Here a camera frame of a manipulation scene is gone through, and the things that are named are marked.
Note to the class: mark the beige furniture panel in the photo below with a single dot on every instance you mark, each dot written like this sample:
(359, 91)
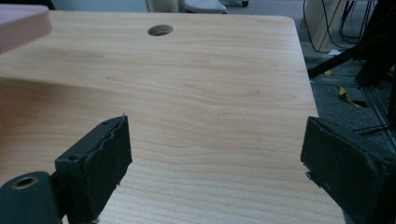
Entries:
(323, 21)

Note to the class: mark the yellow floor tape strip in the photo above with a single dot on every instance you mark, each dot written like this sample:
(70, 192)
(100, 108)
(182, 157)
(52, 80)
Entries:
(347, 98)

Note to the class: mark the beige post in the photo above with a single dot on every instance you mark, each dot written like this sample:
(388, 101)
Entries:
(163, 5)

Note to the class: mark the white paper scrap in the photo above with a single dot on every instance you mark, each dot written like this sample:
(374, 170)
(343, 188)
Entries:
(334, 52)

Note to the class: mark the pink tray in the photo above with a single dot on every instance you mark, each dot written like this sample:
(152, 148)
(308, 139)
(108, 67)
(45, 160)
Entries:
(18, 26)

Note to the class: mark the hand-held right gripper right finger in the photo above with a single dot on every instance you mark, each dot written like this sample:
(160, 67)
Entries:
(351, 168)

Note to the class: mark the black stand leg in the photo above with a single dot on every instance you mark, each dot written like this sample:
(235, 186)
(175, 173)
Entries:
(348, 56)

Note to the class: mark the white perforated object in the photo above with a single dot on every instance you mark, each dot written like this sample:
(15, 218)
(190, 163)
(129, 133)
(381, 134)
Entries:
(204, 5)

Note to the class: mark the black caster wheel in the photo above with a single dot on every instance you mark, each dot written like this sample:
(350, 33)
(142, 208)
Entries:
(245, 3)

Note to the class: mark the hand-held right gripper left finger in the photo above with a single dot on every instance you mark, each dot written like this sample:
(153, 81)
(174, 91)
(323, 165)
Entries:
(93, 168)

